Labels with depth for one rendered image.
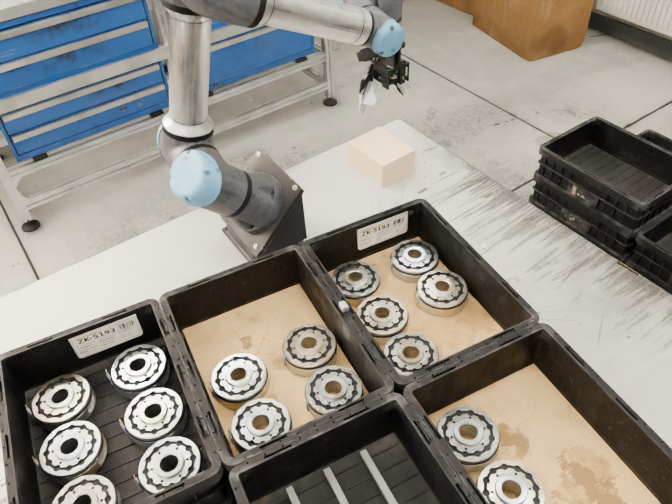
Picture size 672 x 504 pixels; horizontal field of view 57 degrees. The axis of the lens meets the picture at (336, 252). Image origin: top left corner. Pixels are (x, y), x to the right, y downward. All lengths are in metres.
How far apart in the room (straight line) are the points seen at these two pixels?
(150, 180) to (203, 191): 1.81
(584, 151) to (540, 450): 1.45
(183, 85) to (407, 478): 0.90
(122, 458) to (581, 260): 1.12
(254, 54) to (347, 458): 2.38
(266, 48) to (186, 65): 1.83
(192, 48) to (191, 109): 0.14
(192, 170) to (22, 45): 1.50
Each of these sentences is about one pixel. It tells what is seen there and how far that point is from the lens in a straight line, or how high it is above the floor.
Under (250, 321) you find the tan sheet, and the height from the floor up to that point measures 0.83.
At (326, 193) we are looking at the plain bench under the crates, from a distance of 1.75.
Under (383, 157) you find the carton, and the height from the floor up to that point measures 0.78.
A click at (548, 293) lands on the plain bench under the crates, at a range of 1.52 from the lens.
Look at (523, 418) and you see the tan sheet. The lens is 1.15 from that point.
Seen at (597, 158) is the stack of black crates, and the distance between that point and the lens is 2.35.
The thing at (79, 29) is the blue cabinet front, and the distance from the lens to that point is 2.80.
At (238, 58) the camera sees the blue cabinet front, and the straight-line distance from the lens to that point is 3.12.
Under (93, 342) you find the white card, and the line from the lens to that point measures 1.26.
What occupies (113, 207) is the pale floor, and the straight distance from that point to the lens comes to 3.06.
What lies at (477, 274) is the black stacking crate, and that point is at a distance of 1.26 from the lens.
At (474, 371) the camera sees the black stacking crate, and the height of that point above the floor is 0.90.
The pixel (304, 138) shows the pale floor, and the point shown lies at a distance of 3.26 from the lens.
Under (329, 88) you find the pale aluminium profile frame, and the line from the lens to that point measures 3.47.
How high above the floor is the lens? 1.79
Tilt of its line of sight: 44 degrees down
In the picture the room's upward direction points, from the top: 4 degrees counter-clockwise
